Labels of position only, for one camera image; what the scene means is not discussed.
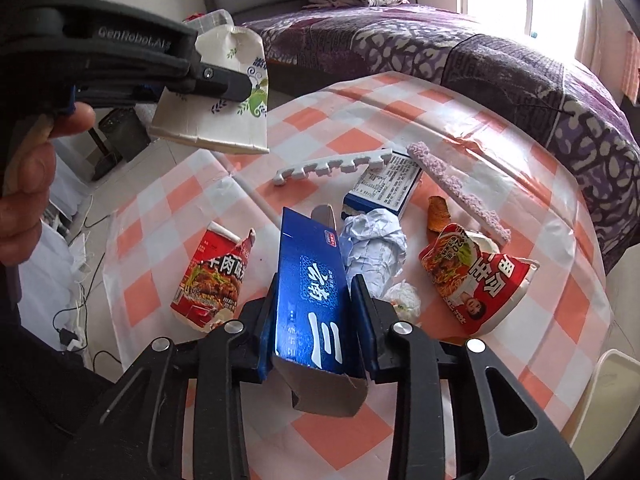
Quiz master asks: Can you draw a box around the purple patterned bed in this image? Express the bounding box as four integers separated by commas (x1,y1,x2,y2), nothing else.
245,4,639,271

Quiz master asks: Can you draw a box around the red beef noodle packet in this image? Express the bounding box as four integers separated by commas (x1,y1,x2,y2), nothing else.
170,221,256,333

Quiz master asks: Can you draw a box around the crumpled blue-white paper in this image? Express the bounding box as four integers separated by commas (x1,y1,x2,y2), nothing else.
338,208,408,298

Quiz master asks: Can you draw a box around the black floor heater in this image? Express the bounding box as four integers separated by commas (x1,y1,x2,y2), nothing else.
99,107,151,162

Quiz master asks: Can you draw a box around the orange peel piece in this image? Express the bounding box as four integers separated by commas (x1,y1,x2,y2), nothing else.
426,195,451,234

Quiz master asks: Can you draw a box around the person's left hand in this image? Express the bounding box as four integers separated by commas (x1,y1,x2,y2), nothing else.
1,102,96,266

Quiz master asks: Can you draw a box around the pink foam strip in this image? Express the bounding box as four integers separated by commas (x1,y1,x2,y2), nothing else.
407,142,511,246

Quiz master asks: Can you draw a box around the red instant noodle cup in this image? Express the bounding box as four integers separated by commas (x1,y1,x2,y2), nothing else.
419,223,539,336

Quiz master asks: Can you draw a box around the long blue carton box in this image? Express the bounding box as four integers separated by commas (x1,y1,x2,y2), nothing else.
272,208,368,417

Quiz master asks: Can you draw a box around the white plastic bag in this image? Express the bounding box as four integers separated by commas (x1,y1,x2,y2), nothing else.
383,281,422,324

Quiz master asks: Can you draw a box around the orange checkered tablecloth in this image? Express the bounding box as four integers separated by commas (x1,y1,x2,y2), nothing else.
98,73,611,479

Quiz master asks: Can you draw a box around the small blue white box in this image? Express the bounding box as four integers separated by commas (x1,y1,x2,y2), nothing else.
341,152,422,220

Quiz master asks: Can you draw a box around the white curtain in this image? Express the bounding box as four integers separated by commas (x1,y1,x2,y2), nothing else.
575,0,628,101

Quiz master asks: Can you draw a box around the white plastic trash bin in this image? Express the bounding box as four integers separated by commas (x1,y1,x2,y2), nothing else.
562,349,639,478

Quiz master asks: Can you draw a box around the grey plaid covered stand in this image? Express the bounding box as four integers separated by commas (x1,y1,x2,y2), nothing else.
182,9,234,35

